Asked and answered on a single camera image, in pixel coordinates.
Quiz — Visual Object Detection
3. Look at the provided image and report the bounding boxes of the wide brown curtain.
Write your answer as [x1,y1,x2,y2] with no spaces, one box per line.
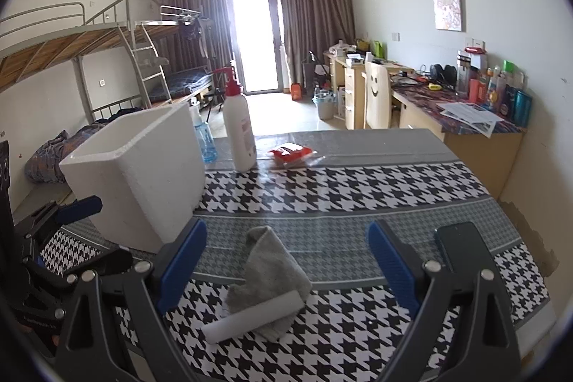
[276,0,359,85]

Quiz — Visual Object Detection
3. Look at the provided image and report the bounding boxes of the wooden desk with patterned cover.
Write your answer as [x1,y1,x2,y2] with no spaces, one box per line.
[391,75,526,201]

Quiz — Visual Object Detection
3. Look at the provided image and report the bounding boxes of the houndstooth tablecloth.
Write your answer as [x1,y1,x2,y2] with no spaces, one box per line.
[38,128,549,382]

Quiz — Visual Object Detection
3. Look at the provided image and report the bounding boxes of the glass balcony door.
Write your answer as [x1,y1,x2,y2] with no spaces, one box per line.
[220,0,287,94]

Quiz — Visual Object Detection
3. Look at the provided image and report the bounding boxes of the red snack packet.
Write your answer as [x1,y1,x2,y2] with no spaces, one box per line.
[267,143,327,169]

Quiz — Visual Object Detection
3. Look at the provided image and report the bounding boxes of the row of toiletry bottles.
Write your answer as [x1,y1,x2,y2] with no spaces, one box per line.
[456,48,533,127]

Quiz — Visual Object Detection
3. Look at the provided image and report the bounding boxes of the white pump bottle red top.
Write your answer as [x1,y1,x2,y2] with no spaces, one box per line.
[210,61,258,173]

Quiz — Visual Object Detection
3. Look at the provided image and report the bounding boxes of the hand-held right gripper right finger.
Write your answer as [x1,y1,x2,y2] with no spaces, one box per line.
[365,220,522,382]

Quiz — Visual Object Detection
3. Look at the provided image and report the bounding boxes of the white bucket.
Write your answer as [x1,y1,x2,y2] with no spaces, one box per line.
[313,92,337,121]

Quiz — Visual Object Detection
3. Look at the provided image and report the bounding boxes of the black phone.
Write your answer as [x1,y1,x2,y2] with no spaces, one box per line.
[433,221,493,275]

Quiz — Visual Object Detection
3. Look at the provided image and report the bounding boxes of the printed papers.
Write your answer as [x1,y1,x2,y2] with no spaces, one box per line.
[436,101,504,136]

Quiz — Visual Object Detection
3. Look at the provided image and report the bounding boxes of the white foam box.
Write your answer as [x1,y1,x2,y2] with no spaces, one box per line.
[58,101,207,254]

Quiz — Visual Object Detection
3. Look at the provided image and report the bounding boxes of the grey purple blanket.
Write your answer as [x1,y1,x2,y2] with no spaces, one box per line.
[24,130,83,185]

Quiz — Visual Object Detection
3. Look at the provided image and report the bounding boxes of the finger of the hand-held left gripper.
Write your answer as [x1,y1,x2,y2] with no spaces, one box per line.
[27,247,134,289]
[13,195,103,251]

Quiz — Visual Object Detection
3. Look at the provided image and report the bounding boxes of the black folding chair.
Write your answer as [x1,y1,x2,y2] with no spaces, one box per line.
[199,86,227,115]

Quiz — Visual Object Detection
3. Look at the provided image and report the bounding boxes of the dark hanging clothes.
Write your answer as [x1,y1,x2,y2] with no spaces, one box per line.
[177,16,203,43]

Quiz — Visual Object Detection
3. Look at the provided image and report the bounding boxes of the blue plaid bedding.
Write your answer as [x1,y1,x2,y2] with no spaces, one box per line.
[107,107,144,119]

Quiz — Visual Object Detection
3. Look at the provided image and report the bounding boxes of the white cloth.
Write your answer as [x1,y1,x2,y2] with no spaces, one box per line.
[200,290,303,343]

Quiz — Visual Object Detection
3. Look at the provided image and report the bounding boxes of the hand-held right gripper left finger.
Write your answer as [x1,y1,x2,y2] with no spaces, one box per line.
[54,217,207,382]

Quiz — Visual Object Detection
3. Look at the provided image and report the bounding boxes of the wooden desk with drawers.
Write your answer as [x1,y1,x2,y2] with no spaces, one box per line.
[323,46,417,130]

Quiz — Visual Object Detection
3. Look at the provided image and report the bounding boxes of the wooden chair with smiley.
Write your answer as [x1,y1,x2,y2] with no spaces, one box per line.
[363,61,395,130]

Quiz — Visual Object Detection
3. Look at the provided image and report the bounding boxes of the grey sock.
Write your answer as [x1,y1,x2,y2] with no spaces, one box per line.
[224,225,313,342]

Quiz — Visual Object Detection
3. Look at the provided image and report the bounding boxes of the black headphones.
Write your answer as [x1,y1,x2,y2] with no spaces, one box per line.
[429,63,458,86]

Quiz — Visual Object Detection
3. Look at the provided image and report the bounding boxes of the small metal bunk bed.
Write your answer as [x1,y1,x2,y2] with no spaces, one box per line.
[134,5,216,105]

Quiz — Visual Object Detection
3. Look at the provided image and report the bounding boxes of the grey metal ladder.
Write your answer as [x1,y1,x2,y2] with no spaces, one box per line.
[117,19,173,107]

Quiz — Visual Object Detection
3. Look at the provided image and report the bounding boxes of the blue plaid mattress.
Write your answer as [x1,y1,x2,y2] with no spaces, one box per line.
[168,68,215,94]

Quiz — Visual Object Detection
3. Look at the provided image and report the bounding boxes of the blue spray bottle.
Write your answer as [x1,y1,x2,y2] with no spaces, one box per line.
[188,100,218,164]

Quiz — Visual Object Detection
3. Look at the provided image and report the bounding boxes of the pink wall poster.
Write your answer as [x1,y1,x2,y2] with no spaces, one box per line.
[432,0,466,33]

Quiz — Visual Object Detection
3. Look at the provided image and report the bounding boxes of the large metal bunk bed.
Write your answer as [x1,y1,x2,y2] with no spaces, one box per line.
[0,1,175,132]

